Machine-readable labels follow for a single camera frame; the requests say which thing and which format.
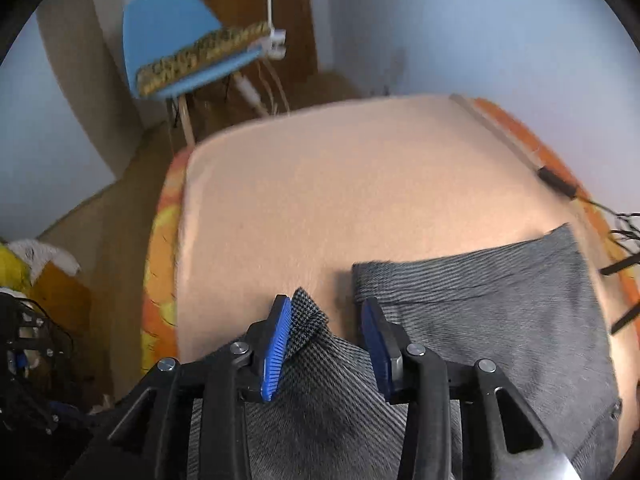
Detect grey houndstooth shorts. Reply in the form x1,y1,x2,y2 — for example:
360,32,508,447
246,226,622,479

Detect small black tripod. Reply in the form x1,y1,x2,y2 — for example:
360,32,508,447
600,252,639,335

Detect white clip desk lamp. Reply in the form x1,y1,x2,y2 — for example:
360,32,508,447
260,0,286,61

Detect blue plastic chair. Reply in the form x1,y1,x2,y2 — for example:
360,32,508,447
121,0,281,146

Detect black power cable with switch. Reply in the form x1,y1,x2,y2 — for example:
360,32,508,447
449,93,640,256

